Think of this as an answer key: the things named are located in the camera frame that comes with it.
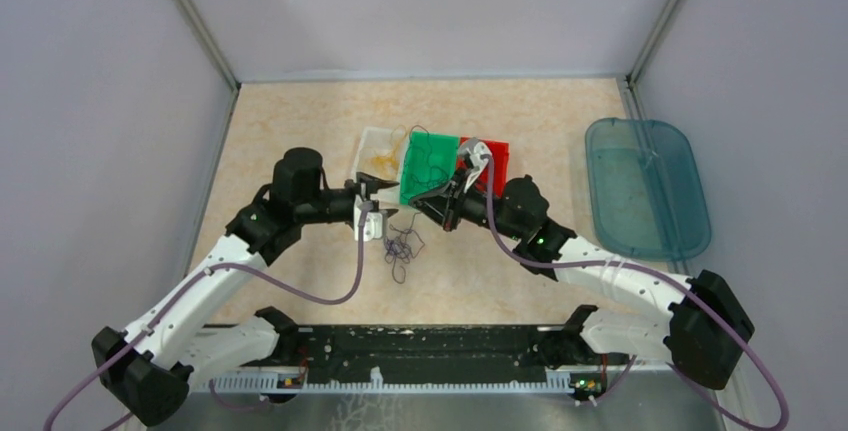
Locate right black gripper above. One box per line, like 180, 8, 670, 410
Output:
409, 167, 525, 241

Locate coloured wire pile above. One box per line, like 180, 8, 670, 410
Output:
382, 212, 429, 285

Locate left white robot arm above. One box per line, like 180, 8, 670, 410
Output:
92, 147, 397, 426

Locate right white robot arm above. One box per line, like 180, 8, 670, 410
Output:
409, 173, 755, 390

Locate white plastic bin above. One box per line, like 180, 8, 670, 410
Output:
350, 125, 409, 183

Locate green plastic bin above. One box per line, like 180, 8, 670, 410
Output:
399, 126, 460, 205

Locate red plastic bin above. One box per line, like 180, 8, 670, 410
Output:
460, 136, 510, 197

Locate yellow wires in bin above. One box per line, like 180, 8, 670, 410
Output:
362, 125, 411, 178

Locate purple wires in bin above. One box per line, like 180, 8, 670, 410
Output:
400, 125, 462, 204

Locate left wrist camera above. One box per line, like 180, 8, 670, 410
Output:
353, 197, 388, 242

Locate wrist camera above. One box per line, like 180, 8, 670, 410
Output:
458, 137, 493, 192
353, 197, 388, 242

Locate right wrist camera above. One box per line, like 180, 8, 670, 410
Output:
458, 137, 493, 192

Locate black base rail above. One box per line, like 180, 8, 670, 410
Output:
238, 308, 631, 390

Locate white cable duct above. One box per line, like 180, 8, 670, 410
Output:
194, 371, 603, 397

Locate aluminium frame post left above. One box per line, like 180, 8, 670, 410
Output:
172, 0, 241, 92

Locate aluminium frame post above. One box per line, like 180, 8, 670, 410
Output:
627, 0, 685, 90
172, 0, 241, 92

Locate aluminium frame post right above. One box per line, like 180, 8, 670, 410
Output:
627, 0, 685, 90

